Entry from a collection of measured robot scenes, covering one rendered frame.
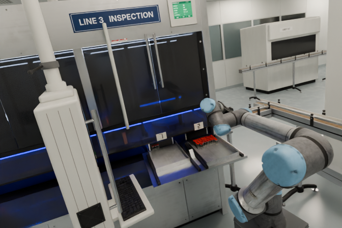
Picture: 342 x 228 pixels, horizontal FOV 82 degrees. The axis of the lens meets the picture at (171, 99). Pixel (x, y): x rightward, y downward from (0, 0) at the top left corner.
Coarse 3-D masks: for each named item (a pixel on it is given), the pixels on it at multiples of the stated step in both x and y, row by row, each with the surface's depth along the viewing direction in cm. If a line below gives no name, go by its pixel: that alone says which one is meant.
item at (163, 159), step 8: (176, 144) 174; (152, 152) 168; (160, 152) 166; (168, 152) 164; (176, 152) 162; (184, 152) 154; (152, 160) 149; (160, 160) 153; (168, 160) 152; (176, 160) 150; (184, 160) 144; (160, 168) 139; (168, 168) 141
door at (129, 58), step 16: (96, 48) 137; (112, 48) 140; (128, 48) 143; (144, 48) 146; (96, 64) 139; (128, 64) 145; (144, 64) 148; (96, 80) 141; (112, 80) 144; (128, 80) 147; (144, 80) 151; (96, 96) 143; (112, 96) 146; (128, 96) 150; (144, 96) 153; (112, 112) 148; (128, 112) 152; (144, 112) 156; (160, 112) 160
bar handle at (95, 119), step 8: (96, 112) 95; (88, 120) 94; (96, 120) 95; (96, 128) 96; (104, 144) 99; (104, 152) 99; (104, 160) 100; (112, 176) 103; (112, 184) 103; (112, 208) 106; (120, 208) 108
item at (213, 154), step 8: (216, 136) 172; (224, 144) 160; (200, 152) 156; (208, 152) 154; (216, 152) 152; (224, 152) 150; (232, 152) 149; (208, 160) 143; (216, 160) 138; (224, 160) 140
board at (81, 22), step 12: (84, 12) 129; (96, 12) 131; (108, 12) 133; (120, 12) 135; (132, 12) 138; (144, 12) 140; (156, 12) 142; (72, 24) 128; (84, 24) 130; (96, 24) 132; (108, 24) 135; (120, 24) 137; (132, 24) 139
